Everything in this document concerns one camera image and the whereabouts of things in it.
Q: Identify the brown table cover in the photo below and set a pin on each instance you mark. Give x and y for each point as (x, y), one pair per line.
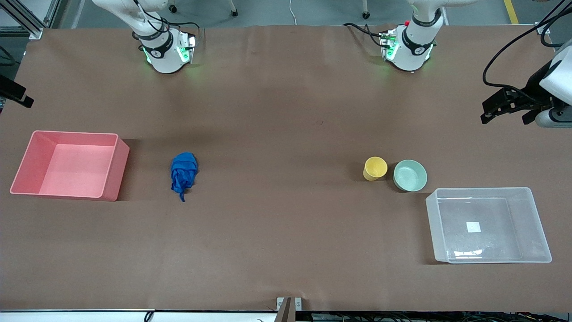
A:
(286, 134)

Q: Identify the aluminium frame profile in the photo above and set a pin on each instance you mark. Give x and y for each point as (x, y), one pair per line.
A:
(27, 20)

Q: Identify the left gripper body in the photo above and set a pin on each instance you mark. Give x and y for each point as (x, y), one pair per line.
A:
(532, 88)

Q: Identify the metal table corner bracket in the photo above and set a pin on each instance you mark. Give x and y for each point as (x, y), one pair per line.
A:
(544, 28)
(35, 33)

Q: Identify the white square sticker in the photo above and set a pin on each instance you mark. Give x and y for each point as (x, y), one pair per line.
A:
(473, 227)

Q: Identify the pink plastic box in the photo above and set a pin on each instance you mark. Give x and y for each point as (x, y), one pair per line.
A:
(67, 170)

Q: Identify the yellow cup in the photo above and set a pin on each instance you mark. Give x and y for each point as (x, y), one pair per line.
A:
(374, 169)

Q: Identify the blue cloth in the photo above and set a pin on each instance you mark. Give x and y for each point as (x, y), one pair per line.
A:
(183, 170)

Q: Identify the clear plastic box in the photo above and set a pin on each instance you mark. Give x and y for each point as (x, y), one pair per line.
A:
(527, 210)

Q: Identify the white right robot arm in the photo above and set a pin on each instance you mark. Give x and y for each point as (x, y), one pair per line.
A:
(163, 58)

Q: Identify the metal table edge bracket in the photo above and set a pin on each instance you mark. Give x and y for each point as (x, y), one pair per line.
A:
(289, 308)

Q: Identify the pale green bowl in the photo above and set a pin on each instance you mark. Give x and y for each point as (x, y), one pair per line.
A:
(410, 176)

